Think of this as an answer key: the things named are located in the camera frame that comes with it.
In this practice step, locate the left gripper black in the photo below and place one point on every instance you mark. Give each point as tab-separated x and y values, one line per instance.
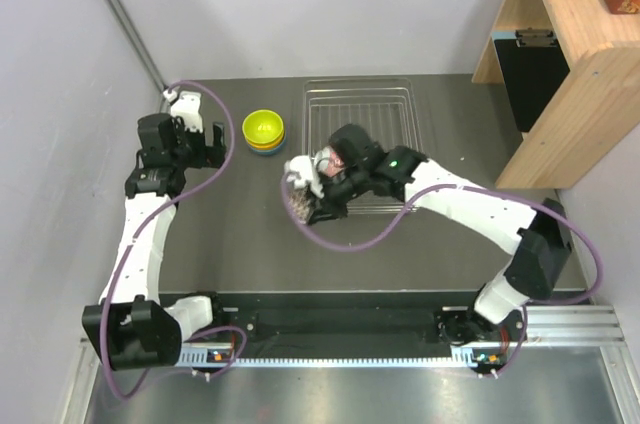
209	156

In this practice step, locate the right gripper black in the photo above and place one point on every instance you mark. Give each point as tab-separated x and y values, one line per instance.
326	208

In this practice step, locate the brown lattice patterned bowl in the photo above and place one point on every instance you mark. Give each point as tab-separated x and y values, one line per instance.
301	204

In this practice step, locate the black white patterned bowl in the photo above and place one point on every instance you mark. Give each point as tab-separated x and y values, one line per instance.
327	162

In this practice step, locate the metal wire dish rack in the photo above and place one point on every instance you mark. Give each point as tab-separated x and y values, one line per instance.
371	124

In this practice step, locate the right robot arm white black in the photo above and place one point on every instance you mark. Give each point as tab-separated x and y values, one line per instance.
537	247

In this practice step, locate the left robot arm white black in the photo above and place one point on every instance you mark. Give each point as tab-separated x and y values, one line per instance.
140	254

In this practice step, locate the yellow-green bowl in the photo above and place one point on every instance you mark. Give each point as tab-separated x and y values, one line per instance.
264	117

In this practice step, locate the blue bowl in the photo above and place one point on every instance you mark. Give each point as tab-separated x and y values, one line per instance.
267	150

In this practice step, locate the orange bowl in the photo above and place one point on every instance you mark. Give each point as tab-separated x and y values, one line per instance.
264	137

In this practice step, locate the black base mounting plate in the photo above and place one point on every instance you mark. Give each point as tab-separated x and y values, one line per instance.
342	333

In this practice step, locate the black clipboard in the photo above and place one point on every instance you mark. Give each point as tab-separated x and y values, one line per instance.
533	68

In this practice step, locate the wooden shelf unit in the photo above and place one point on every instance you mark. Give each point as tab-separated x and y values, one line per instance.
595	107

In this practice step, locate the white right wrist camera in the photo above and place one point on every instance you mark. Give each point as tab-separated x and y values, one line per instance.
300	173

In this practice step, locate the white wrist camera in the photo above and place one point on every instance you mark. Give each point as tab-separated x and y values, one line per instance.
300	173
185	105

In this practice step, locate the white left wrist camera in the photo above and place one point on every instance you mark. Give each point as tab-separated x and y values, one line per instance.
185	105

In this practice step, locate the aluminium corner post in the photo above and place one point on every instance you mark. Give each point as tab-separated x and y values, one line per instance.
134	39

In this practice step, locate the aluminium frame rail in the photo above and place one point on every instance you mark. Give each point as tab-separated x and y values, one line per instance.
214	332

